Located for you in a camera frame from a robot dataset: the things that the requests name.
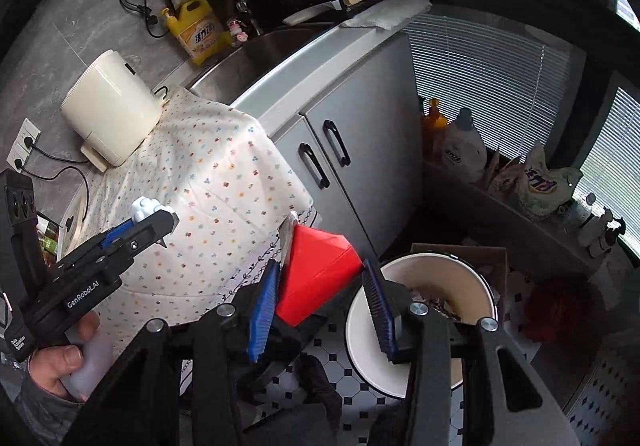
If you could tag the laundry powder bag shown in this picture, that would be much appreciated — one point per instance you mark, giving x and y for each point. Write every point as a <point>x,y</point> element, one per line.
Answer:
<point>545,186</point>

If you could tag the steel sink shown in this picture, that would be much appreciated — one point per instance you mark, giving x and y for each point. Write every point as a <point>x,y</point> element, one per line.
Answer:
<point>260,61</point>

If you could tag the person's left hand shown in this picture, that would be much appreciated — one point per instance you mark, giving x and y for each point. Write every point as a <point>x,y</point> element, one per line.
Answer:
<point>50,366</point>

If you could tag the white round bin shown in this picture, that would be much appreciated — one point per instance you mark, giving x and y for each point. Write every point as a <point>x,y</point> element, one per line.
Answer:
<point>370,351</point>

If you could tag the red cloth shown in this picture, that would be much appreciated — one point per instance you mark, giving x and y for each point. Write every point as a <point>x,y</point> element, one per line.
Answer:
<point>560,308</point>

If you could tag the floral tablecloth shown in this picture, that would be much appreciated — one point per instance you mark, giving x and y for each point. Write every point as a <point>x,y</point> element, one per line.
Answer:
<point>215,176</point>

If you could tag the orange bottle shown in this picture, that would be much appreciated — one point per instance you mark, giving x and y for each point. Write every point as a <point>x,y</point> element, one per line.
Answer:
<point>432,126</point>

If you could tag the white cloth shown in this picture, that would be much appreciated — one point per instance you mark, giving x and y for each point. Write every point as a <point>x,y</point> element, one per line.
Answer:
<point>390,9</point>

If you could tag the grey kitchen cabinet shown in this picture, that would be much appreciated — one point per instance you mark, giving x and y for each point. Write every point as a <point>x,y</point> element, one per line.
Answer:
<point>370,136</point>

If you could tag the steel faucet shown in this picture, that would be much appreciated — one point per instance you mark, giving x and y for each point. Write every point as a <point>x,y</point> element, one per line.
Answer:
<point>249,16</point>

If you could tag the red carton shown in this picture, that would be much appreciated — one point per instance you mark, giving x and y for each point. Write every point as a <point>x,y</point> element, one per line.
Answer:
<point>315,276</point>

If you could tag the cardboard box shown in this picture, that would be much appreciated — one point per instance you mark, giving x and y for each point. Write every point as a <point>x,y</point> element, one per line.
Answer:
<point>495,266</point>

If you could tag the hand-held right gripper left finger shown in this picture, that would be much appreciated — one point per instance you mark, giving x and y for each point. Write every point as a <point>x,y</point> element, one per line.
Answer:
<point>262,316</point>

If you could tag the patterned floor mat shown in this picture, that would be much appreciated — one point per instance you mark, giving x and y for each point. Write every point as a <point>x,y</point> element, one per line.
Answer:
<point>610,391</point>

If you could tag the white wall socket panel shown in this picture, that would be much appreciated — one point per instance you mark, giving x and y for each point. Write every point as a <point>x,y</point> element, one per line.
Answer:
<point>22,141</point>

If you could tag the yellow detergent bottle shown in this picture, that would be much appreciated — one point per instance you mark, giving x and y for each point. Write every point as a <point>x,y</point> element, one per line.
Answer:
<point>200,34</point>

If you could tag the window blinds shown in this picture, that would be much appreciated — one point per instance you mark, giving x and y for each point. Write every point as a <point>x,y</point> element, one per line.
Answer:
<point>475,71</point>

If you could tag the cream air fryer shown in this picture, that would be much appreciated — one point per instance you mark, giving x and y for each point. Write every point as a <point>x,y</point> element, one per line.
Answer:
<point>110,106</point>

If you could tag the person's left forearm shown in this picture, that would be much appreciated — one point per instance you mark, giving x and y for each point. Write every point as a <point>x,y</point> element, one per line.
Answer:
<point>40,416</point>

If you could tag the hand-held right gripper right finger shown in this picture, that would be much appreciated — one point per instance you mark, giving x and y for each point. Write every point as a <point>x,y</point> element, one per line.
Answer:
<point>380,316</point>

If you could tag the white laundry detergent bottle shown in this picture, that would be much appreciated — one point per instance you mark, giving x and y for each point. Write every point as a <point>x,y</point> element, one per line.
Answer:
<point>465,146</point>

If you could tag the small pink bottle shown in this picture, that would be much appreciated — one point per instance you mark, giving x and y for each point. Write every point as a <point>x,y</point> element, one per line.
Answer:
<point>236,31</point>

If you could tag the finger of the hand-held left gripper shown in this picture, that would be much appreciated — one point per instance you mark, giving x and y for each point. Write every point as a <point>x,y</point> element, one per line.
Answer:
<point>111,235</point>
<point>145,233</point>

